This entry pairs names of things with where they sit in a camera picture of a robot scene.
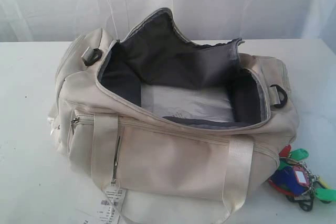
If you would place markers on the colourful key tag bunch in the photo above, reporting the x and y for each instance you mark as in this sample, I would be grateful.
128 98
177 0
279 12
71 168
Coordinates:
297 182

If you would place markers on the cream duffel bag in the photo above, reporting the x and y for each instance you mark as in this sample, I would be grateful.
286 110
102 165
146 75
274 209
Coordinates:
98 123

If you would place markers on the white paper price tag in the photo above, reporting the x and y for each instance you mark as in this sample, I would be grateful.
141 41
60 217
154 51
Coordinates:
104 210

